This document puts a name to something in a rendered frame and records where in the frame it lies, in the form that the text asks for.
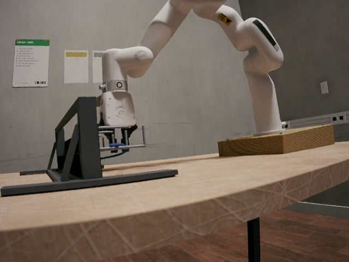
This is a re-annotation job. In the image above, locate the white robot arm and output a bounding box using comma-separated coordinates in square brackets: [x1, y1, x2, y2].
[99, 0, 286, 136]

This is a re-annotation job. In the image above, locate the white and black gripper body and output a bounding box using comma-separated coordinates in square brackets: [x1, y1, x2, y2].
[99, 90, 136, 127]

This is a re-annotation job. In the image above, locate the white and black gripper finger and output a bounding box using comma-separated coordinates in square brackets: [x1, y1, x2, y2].
[98, 116, 118, 153]
[121, 124, 138, 146]

